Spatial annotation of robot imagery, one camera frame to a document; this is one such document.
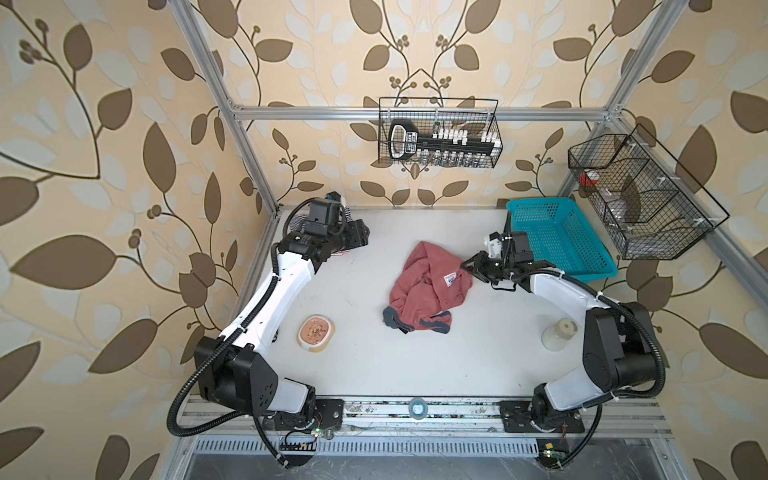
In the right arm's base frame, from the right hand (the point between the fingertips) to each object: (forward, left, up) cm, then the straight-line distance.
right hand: (464, 268), depth 90 cm
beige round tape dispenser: (-15, +45, -9) cm, 48 cm away
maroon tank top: (-1, +10, -7) cm, 12 cm away
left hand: (+3, +29, +16) cm, 33 cm away
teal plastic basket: (+20, -42, -10) cm, 48 cm away
